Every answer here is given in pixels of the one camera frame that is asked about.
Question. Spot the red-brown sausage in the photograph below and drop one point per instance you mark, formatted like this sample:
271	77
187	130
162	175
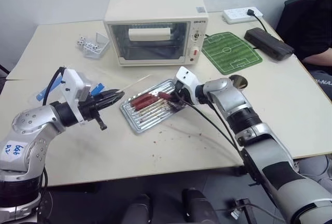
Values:
145	103
165	96
141	99

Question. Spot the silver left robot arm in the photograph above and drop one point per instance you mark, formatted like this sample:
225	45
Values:
31	136

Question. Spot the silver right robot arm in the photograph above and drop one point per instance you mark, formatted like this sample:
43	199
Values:
259	141

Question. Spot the cream toaster oven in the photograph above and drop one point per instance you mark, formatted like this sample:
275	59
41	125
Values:
155	27

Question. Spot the black power adapter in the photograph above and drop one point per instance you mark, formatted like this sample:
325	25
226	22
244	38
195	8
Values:
269	43

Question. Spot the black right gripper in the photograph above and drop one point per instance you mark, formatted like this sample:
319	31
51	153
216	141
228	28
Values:
183	93

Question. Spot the green soccer field mat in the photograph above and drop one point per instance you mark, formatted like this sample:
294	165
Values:
230	51

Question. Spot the black office chair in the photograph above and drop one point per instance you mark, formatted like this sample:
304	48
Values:
291	3

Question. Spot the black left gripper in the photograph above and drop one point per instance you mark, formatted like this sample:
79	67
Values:
89	108

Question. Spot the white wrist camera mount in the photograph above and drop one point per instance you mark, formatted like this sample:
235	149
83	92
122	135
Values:
190	81
71	86

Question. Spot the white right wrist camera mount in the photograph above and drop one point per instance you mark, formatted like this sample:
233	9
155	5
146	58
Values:
190	81

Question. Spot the black metal bracket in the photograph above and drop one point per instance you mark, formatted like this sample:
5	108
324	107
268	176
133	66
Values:
242	209

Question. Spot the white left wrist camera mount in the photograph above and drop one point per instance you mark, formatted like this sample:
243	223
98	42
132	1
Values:
71	86

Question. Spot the clear plastic box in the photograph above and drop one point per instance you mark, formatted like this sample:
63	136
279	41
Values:
93	47

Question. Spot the ridged metal tray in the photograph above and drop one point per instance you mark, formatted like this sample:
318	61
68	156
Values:
145	115

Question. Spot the white power strip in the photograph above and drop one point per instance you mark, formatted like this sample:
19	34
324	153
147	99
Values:
237	15

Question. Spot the wooden skewer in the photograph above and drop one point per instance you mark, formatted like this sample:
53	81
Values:
136	82

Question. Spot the person in black shirt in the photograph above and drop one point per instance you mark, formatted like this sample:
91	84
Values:
311	32

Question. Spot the dark rounded shape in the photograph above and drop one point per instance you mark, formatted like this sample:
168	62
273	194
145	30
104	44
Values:
198	207
138	209

